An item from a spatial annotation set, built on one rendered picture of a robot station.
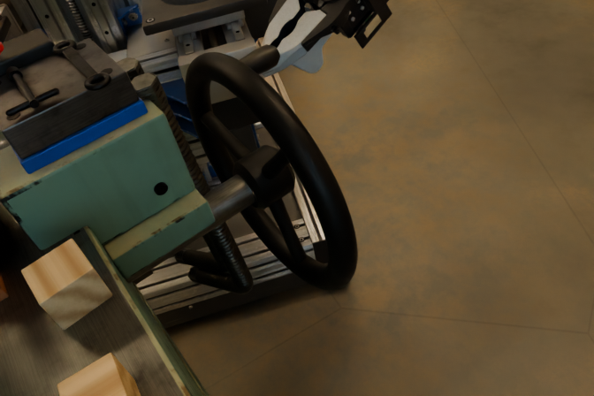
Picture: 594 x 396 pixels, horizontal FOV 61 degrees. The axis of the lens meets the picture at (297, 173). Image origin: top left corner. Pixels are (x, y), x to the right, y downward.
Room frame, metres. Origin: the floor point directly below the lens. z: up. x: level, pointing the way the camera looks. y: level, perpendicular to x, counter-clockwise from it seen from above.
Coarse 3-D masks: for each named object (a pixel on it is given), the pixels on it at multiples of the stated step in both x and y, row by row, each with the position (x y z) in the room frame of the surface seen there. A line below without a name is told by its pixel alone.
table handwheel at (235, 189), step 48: (192, 96) 0.50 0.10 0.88; (240, 96) 0.38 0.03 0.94; (240, 144) 0.45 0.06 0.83; (288, 144) 0.33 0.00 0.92; (240, 192) 0.38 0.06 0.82; (288, 192) 0.39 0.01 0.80; (336, 192) 0.30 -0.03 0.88; (192, 240) 0.35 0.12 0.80; (288, 240) 0.38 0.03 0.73; (336, 240) 0.28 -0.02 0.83; (336, 288) 0.30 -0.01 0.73
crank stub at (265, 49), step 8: (264, 48) 0.47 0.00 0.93; (272, 48) 0.47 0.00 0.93; (248, 56) 0.46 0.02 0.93; (256, 56) 0.46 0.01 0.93; (264, 56) 0.46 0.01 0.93; (272, 56) 0.46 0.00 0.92; (248, 64) 0.45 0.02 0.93; (256, 64) 0.45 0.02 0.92; (264, 64) 0.45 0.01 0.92; (272, 64) 0.46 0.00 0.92; (256, 72) 0.45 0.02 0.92
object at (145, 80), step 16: (128, 64) 0.42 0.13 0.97; (144, 80) 0.38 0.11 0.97; (144, 96) 0.37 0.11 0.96; (160, 96) 0.38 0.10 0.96; (176, 128) 0.38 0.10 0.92; (192, 160) 0.39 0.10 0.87; (192, 176) 0.38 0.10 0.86; (224, 224) 0.40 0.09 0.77; (208, 240) 0.44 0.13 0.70; (224, 240) 0.39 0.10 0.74; (176, 256) 0.54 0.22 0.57; (192, 256) 0.51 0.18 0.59; (208, 256) 0.48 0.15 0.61; (224, 256) 0.39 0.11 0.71; (240, 256) 0.40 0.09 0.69; (192, 272) 0.50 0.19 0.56; (208, 272) 0.48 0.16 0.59; (224, 272) 0.46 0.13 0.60; (240, 272) 0.40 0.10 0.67; (224, 288) 0.43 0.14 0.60; (240, 288) 0.40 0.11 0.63
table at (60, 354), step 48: (192, 192) 0.35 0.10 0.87; (96, 240) 0.28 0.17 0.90; (144, 240) 0.30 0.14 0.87; (0, 336) 0.21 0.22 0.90; (48, 336) 0.20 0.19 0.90; (96, 336) 0.19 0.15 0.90; (144, 336) 0.19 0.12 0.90; (0, 384) 0.17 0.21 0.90; (48, 384) 0.17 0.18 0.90; (144, 384) 0.15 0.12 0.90
